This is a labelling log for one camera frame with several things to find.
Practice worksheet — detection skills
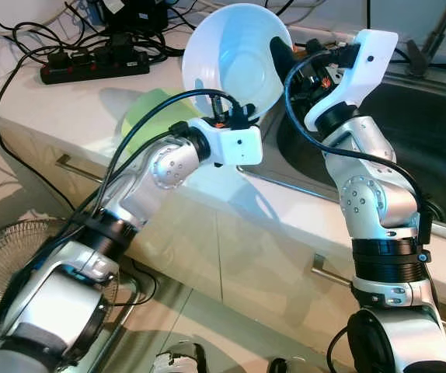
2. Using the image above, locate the black power adapter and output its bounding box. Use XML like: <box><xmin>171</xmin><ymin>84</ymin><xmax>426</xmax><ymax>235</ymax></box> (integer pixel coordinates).
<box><xmin>97</xmin><ymin>0</ymin><xmax>171</xmax><ymax>33</ymax></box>

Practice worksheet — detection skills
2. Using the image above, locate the stainless steel sink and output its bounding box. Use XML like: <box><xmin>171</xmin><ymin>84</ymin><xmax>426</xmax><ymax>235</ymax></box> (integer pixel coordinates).
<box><xmin>237</xmin><ymin>68</ymin><xmax>446</xmax><ymax>248</ymax></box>

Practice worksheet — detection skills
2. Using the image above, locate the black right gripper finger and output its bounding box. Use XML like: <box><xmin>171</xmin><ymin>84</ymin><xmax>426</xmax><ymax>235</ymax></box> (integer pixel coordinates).
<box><xmin>268</xmin><ymin>37</ymin><xmax>298</xmax><ymax>77</ymax></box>

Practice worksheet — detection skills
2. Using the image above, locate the black power strip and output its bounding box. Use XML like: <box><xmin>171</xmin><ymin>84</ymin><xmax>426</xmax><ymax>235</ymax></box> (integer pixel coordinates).
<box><xmin>40</xmin><ymin>45</ymin><xmax>152</xmax><ymax>85</ymax></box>

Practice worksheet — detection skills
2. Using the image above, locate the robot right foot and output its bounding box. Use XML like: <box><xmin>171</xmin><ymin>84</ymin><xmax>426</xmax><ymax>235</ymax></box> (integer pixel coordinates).
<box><xmin>267</xmin><ymin>356</ymin><xmax>291</xmax><ymax>373</ymax></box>

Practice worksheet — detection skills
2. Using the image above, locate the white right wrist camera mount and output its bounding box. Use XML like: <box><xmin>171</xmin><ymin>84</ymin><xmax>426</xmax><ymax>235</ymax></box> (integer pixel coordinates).
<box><xmin>304</xmin><ymin>29</ymin><xmax>399</xmax><ymax>133</ymax></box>

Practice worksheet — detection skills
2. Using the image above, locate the green plate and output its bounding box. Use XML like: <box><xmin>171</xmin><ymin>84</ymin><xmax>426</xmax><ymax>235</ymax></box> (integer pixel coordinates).
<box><xmin>120</xmin><ymin>87</ymin><xmax>202</xmax><ymax>156</ymax></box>

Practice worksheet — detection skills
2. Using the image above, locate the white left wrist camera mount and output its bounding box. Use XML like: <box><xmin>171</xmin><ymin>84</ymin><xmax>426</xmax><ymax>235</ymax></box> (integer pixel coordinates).
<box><xmin>187</xmin><ymin>117</ymin><xmax>263</xmax><ymax>167</ymax></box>

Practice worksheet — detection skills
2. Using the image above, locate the dark metal faucet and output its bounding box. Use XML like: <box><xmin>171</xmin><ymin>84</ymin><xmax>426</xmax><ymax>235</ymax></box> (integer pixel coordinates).
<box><xmin>404</xmin><ymin>0</ymin><xmax>446</xmax><ymax>78</ymax></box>

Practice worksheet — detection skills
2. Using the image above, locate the white bowl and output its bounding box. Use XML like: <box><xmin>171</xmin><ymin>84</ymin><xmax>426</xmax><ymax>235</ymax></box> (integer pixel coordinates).
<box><xmin>181</xmin><ymin>3</ymin><xmax>294</xmax><ymax>122</ymax></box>

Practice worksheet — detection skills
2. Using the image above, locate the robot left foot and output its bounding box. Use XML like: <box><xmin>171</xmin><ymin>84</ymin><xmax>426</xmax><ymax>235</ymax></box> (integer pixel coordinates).
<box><xmin>152</xmin><ymin>340</ymin><xmax>208</xmax><ymax>373</ymax></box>

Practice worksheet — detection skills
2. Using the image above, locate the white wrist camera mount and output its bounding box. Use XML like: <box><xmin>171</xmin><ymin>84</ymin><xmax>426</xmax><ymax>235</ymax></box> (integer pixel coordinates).
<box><xmin>304</xmin><ymin>29</ymin><xmax>399</xmax><ymax>133</ymax></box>
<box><xmin>187</xmin><ymin>117</ymin><xmax>263</xmax><ymax>167</ymax></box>

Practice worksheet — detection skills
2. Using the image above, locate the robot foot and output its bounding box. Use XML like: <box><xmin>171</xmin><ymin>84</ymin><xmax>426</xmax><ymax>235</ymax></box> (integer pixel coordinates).
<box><xmin>152</xmin><ymin>340</ymin><xmax>208</xmax><ymax>373</ymax></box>
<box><xmin>267</xmin><ymin>356</ymin><xmax>291</xmax><ymax>373</ymax></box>

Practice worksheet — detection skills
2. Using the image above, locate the sink drain strainer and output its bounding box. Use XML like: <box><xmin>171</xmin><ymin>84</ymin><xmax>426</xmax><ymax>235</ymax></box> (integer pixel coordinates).
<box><xmin>421</xmin><ymin>200</ymin><xmax>446</xmax><ymax>228</ymax></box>

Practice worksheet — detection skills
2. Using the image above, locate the white counter cabinet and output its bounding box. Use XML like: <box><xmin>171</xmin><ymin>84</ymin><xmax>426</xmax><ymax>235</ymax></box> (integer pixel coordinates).
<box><xmin>0</xmin><ymin>101</ymin><xmax>446</xmax><ymax>366</ymax></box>

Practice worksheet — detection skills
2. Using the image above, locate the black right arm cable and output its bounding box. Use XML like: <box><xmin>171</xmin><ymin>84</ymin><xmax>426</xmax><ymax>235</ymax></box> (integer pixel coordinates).
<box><xmin>283</xmin><ymin>47</ymin><xmax>435</xmax><ymax>312</ymax></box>

